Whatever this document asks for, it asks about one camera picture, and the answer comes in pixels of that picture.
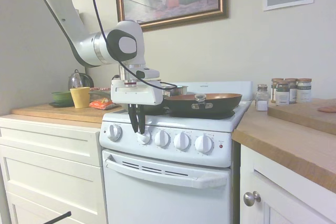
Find grey frying pan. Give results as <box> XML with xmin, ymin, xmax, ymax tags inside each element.
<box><xmin>119</xmin><ymin>102</ymin><xmax>169</xmax><ymax>116</ymax></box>

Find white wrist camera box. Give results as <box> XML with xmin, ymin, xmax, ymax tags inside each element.
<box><xmin>135</xmin><ymin>68</ymin><xmax>160</xmax><ymax>80</ymax></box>

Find black camera cable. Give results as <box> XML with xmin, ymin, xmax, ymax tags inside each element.
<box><xmin>81</xmin><ymin>0</ymin><xmax>178</xmax><ymax>90</ymax></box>

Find white stove burner knob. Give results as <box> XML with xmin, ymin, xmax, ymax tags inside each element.
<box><xmin>194</xmin><ymin>134</ymin><xmax>215</xmax><ymax>154</ymax></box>
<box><xmin>173</xmin><ymin>132</ymin><xmax>192</xmax><ymax>151</ymax></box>
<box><xmin>135</xmin><ymin>126</ymin><xmax>152</xmax><ymax>145</ymax></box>
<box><xmin>154</xmin><ymin>129</ymin><xmax>171</xmax><ymax>148</ymax></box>

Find green plate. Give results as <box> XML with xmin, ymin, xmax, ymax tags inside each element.
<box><xmin>49</xmin><ymin>101</ymin><xmax>76</xmax><ymax>108</ymax></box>

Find thin black rod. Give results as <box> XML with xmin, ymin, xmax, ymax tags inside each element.
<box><xmin>39</xmin><ymin>211</ymin><xmax>72</xmax><ymax>224</ymax></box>

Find glass kettle black handle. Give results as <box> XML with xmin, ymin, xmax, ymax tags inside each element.
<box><xmin>67</xmin><ymin>69</ymin><xmax>95</xmax><ymax>91</ymax></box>

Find white door cabinet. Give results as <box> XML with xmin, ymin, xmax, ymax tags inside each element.
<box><xmin>239</xmin><ymin>144</ymin><xmax>336</xmax><ymax>224</ymax></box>

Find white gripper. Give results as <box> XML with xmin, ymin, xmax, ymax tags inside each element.
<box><xmin>110</xmin><ymin>78</ymin><xmax>164</xmax><ymax>134</ymax></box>

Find red Kurkure snack bag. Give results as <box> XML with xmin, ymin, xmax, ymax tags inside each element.
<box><xmin>89</xmin><ymin>97</ymin><xmax>116</xmax><ymax>111</ymax></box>

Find large white oven knob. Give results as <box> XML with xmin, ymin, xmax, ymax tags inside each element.
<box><xmin>107</xmin><ymin>123</ymin><xmax>123</xmax><ymax>142</ymax></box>

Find white drawer cabinet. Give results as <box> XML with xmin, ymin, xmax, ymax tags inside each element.
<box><xmin>0</xmin><ymin>118</ymin><xmax>108</xmax><ymax>224</ymax></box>

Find green bowl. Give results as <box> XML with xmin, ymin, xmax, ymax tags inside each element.
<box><xmin>50</xmin><ymin>91</ymin><xmax>74</xmax><ymax>104</ymax></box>

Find copper frying pan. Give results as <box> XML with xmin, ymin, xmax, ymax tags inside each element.
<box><xmin>163</xmin><ymin>92</ymin><xmax>243</xmax><ymax>119</ymax></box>

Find spice jar brown lid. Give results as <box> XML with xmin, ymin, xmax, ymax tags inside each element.
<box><xmin>285</xmin><ymin>78</ymin><xmax>298</xmax><ymax>104</ymax></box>
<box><xmin>270</xmin><ymin>78</ymin><xmax>285</xmax><ymax>103</ymax></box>
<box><xmin>275</xmin><ymin>81</ymin><xmax>290</xmax><ymax>106</ymax></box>

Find reddish round lid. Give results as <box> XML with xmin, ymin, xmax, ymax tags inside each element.
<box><xmin>317</xmin><ymin>105</ymin><xmax>336</xmax><ymax>113</ymax></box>

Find silver cabinet knob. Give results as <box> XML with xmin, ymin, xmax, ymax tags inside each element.
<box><xmin>243</xmin><ymin>190</ymin><xmax>262</xmax><ymax>207</ymax></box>

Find glass jar red checkered lid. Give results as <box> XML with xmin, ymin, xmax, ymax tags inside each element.
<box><xmin>90</xmin><ymin>87</ymin><xmax>113</xmax><ymax>99</ymax></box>

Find yellow cup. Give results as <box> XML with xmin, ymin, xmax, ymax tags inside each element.
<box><xmin>69</xmin><ymin>87</ymin><xmax>91</xmax><ymax>109</ymax></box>

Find white label spice jar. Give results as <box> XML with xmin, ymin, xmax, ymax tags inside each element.
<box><xmin>296</xmin><ymin>78</ymin><xmax>312</xmax><ymax>103</ymax></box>

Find wooden cutting board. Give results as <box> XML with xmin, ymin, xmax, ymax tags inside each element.
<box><xmin>267</xmin><ymin>98</ymin><xmax>336</xmax><ymax>135</ymax></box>

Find white oven door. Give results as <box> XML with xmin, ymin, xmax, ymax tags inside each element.
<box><xmin>101</xmin><ymin>148</ymin><xmax>232</xmax><ymax>224</ymax></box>

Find glass shaker silver cap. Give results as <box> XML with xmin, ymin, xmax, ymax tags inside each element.
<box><xmin>255</xmin><ymin>84</ymin><xmax>269</xmax><ymax>112</ymax></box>

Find white electric stove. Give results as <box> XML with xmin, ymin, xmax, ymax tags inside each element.
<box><xmin>99</xmin><ymin>81</ymin><xmax>254</xmax><ymax>224</ymax></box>

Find steel pot blue handle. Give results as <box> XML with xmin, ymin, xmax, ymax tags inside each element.
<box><xmin>161</xmin><ymin>84</ymin><xmax>190</xmax><ymax>98</ymax></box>

